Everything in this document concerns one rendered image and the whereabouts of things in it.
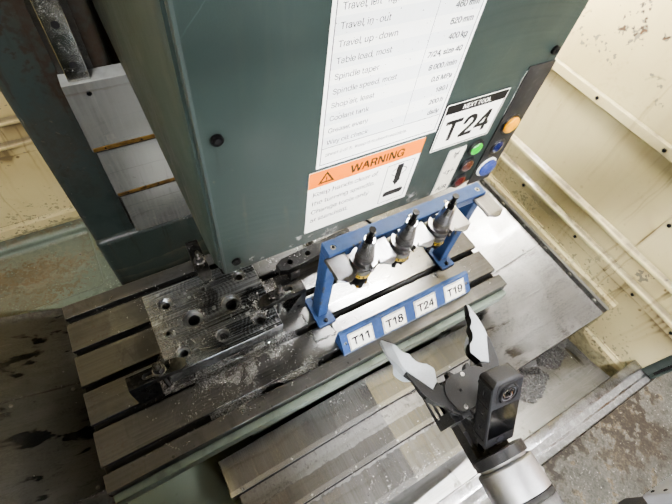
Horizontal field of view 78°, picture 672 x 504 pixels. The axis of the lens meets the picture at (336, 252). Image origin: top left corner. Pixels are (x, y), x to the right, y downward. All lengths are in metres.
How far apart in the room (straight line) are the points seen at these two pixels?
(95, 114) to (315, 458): 1.01
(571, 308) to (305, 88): 1.36
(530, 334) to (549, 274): 0.22
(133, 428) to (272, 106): 0.93
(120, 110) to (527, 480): 1.03
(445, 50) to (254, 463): 1.09
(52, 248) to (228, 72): 1.61
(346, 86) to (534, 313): 1.29
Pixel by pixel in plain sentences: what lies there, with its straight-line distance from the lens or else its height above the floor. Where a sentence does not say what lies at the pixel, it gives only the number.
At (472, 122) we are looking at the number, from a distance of 0.57.
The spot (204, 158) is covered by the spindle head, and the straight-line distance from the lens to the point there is 0.38.
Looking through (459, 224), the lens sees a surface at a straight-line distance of 1.07.
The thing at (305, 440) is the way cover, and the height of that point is 0.75.
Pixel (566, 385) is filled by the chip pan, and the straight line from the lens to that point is 1.68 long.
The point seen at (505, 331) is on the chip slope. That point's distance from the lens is 1.55.
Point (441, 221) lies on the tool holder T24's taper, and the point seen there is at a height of 1.25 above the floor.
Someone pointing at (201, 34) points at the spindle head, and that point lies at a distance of 0.32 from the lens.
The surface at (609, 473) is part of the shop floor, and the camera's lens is 2.49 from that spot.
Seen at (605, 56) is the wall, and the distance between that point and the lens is 1.39.
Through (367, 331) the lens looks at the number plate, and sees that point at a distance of 1.16.
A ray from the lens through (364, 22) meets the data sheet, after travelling 0.37.
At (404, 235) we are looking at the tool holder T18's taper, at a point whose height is 1.26.
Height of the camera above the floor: 1.99
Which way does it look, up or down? 56 degrees down
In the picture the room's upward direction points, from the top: 11 degrees clockwise
